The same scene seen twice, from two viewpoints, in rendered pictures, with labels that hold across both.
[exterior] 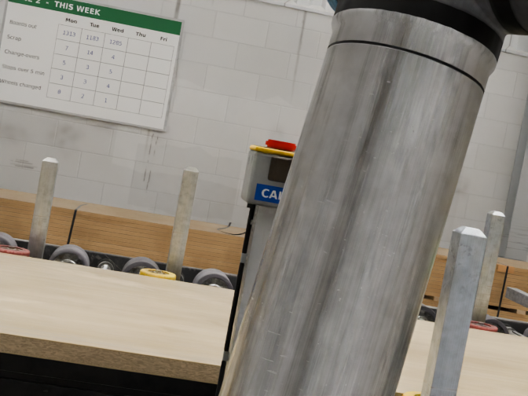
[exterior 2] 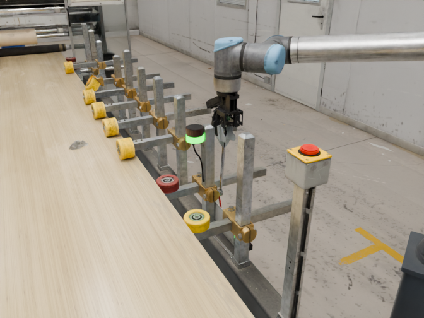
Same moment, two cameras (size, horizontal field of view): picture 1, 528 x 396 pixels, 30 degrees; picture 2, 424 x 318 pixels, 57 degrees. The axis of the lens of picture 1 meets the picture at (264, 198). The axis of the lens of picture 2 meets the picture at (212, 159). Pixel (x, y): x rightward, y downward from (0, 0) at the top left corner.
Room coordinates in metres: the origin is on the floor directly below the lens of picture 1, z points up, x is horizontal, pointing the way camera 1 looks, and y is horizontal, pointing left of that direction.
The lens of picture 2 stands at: (1.67, 0.65, 1.59)
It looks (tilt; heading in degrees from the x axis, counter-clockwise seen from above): 27 degrees down; 251
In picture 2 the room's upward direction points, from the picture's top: straight up
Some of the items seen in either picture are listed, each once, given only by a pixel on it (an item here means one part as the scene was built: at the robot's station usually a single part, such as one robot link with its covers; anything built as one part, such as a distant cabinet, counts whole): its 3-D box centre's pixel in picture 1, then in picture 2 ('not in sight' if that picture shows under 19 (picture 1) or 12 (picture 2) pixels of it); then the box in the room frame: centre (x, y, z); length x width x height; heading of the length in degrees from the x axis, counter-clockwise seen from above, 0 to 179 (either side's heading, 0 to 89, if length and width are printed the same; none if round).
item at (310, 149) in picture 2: (280, 148); (309, 151); (1.22, -0.01, 1.22); 0.04 x 0.04 x 0.02
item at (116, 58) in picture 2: not in sight; (120, 94); (1.46, -1.75, 0.87); 0.03 x 0.03 x 0.48; 8
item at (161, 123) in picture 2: not in sight; (158, 119); (1.36, -1.03, 0.95); 0.13 x 0.06 x 0.05; 98
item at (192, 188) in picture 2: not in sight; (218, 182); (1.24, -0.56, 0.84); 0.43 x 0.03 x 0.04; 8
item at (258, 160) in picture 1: (274, 180); (307, 167); (1.22, -0.01, 1.18); 0.07 x 0.07 x 0.08; 8
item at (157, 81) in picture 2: not in sight; (160, 127); (1.36, -1.01, 0.91); 0.03 x 0.03 x 0.48; 8
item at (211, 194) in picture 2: not in sight; (204, 188); (1.30, -0.54, 0.85); 0.13 x 0.06 x 0.05; 98
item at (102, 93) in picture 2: not in sight; (132, 89); (1.41, -1.55, 0.95); 0.50 x 0.04 x 0.04; 8
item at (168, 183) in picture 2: not in sight; (168, 192); (1.44, -0.54, 0.85); 0.08 x 0.08 x 0.11
